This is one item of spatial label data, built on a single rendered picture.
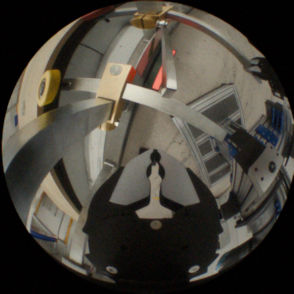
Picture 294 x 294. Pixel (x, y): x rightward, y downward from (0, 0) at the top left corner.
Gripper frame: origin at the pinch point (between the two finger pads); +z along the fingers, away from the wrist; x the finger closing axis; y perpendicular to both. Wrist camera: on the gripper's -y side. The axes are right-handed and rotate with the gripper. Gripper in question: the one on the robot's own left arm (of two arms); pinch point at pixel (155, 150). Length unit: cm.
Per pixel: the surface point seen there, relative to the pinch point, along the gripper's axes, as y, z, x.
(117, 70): -11.4, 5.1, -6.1
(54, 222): 528, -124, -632
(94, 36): -34.4, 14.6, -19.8
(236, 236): 180, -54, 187
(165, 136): 36, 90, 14
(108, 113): -4.0, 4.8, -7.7
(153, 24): -23.4, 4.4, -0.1
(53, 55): -23.4, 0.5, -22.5
